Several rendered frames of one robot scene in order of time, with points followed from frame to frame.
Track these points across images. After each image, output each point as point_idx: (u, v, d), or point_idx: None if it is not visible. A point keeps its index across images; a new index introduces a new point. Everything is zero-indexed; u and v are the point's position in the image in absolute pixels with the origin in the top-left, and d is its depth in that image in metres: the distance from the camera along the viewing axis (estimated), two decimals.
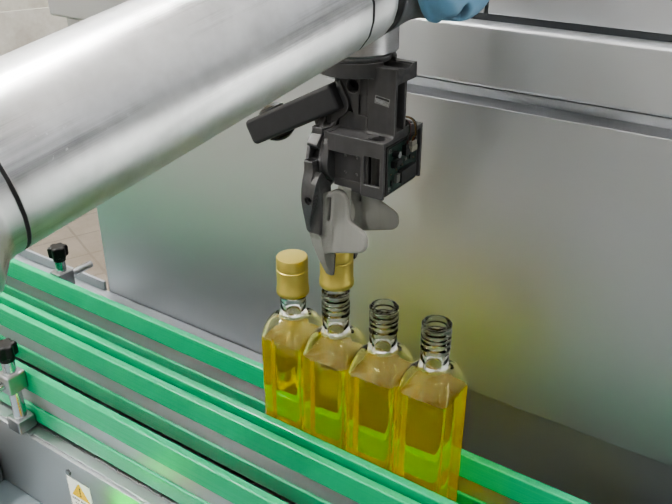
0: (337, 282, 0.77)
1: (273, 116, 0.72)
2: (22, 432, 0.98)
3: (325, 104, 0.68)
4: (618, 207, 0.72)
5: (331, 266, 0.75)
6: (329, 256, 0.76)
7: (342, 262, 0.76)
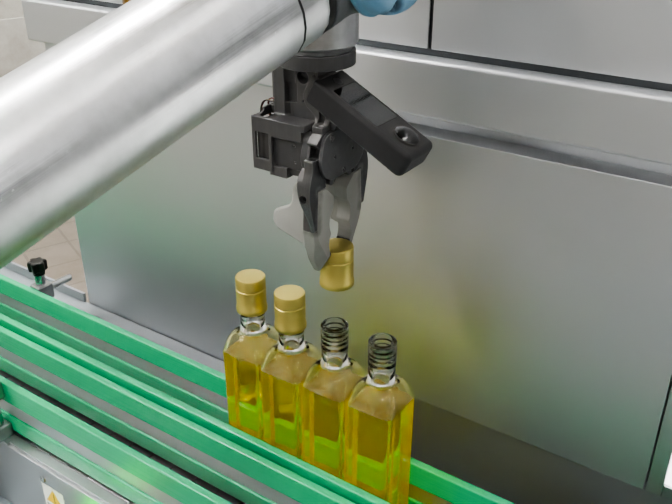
0: (290, 326, 0.83)
1: (399, 121, 0.70)
2: None
3: None
4: (551, 232, 0.76)
5: None
6: None
7: (294, 308, 0.82)
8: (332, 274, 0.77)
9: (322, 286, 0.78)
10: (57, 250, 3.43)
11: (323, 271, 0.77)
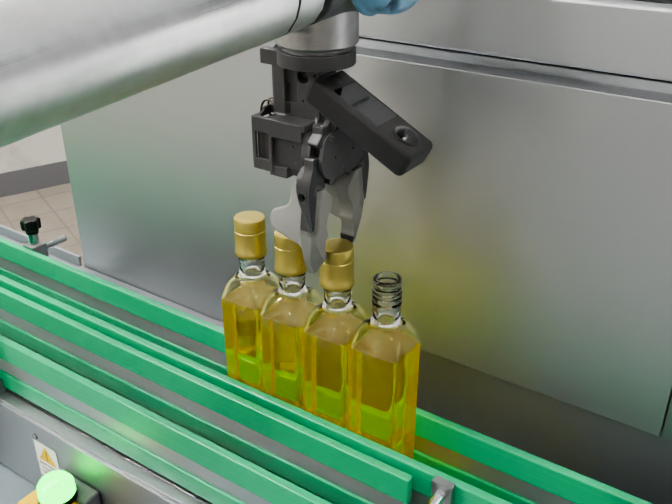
0: (291, 267, 0.80)
1: (399, 121, 0.70)
2: None
3: None
4: (564, 163, 0.73)
5: (344, 239, 0.80)
6: (346, 238, 0.79)
7: (295, 247, 0.79)
8: (332, 274, 0.77)
9: (322, 286, 0.78)
10: (55, 235, 3.40)
11: (323, 271, 0.77)
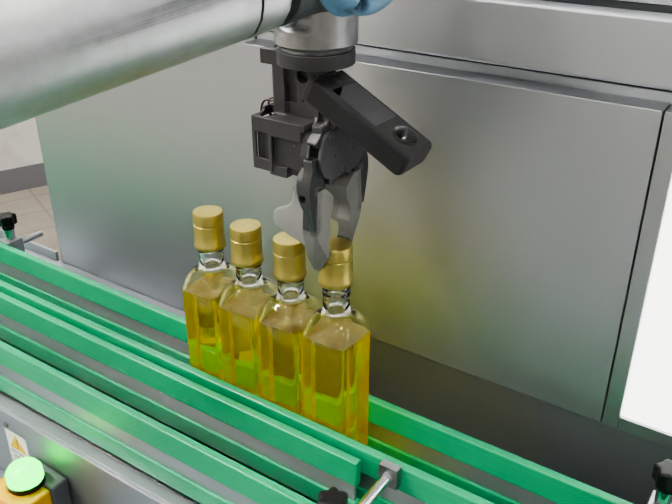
0: (246, 259, 0.83)
1: (398, 121, 0.70)
2: None
3: None
4: (504, 159, 0.76)
5: None
6: None
7: (249, 240, 0.82)
8: (284, 266, 0.80)
9: (275, 277, 0.81)
10: (46, 234, 3.43)
11: (275, 263, 0.80)
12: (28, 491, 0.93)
